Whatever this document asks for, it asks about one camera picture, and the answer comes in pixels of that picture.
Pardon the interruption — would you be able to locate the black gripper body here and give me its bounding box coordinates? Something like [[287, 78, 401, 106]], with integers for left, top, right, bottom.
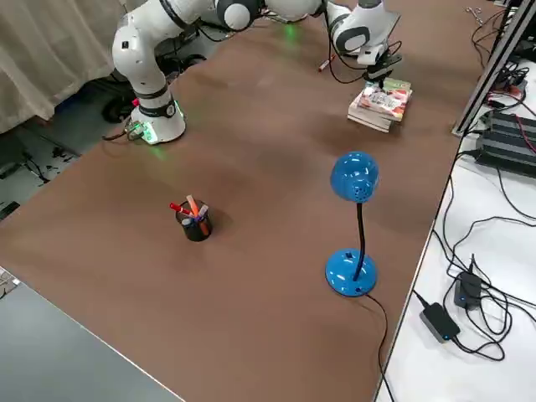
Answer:
[[366, 56, 393, 80]]

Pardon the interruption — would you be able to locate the colourful picture book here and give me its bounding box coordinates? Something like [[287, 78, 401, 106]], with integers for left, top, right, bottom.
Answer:
[[355, 77, 414, 122]]

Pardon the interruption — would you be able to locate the blue desk lamp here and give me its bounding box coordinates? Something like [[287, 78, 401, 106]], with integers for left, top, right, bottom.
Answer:
[[324, 151, 382, 299]]

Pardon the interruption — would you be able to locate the usb hub with plugs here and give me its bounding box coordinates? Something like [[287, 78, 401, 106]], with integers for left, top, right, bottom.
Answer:
[[497, 77, 529, 100]]

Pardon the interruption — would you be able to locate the black ribbed power supply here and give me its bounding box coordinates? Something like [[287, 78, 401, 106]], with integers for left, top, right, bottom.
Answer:
[[474, 109, 536, 178]]

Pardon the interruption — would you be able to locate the orange highlighter pen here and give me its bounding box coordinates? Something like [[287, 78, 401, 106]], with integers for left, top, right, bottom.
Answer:
[[185, 193, 210, 236]]

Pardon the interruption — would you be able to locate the black pen cup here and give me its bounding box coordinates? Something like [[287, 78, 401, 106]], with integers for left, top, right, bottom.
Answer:
[[175, 209, 214, 244]]

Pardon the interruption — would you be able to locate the upright black power adapter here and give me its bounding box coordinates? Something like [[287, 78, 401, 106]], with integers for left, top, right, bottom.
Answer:
[[453, 253, 484, 312]]

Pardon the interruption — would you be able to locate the flat black power brick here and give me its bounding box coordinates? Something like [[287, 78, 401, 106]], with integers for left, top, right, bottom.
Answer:
[[419, 301, 462, 346]]

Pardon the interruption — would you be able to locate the beige curtain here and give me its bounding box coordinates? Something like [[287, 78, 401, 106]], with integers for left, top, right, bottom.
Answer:
[[0, 0, 126, 136]]

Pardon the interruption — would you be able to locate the aluminium frame post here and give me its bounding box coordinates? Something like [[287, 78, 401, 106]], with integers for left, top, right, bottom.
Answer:
[[451, 0, 536, 137]]

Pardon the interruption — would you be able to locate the black lamp cord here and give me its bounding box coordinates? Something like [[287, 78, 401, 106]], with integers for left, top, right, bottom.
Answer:
[[363, 292, 397, 402]]

